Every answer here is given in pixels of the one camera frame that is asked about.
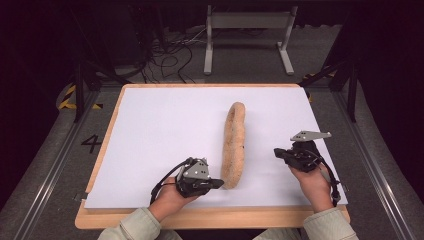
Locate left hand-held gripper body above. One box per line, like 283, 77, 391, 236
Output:
175, 157, 215, 199

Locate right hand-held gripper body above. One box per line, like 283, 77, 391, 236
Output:
283, 130, 333, 174

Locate cork folding case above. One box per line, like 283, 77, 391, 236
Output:
220, 101, 247, 191

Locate person's left hand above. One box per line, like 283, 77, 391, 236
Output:
148, 176, 200, 223

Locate person's right hand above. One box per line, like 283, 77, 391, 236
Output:
288, 162, 335, 214

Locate wooden table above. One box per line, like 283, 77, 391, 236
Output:
74, 83, 351, 230

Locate white table sheet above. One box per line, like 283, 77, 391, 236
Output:
84, 87, 349, 210

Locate black metal stand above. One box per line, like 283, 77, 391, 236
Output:
68, 6, 133, 123
298, 13, 360, 123

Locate yellow black hazard tape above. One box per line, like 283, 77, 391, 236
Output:
58, 84, 104, 111
301, 70, 336, 103

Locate grey metal stand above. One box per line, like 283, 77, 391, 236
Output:
203, 4, 299, 76

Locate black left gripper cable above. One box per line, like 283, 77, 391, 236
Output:
149, 157, 195, 205

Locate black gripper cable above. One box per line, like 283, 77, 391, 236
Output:
149, 157, 195, 205
309, 149, 342, 207

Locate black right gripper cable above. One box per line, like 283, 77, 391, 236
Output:
309, 149, 342, 207

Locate metal floor rail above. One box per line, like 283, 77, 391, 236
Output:
13, 89, 101, 240
333, 91, 418, 240

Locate black floor cables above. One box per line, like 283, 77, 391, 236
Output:
139, 28, 208, 84

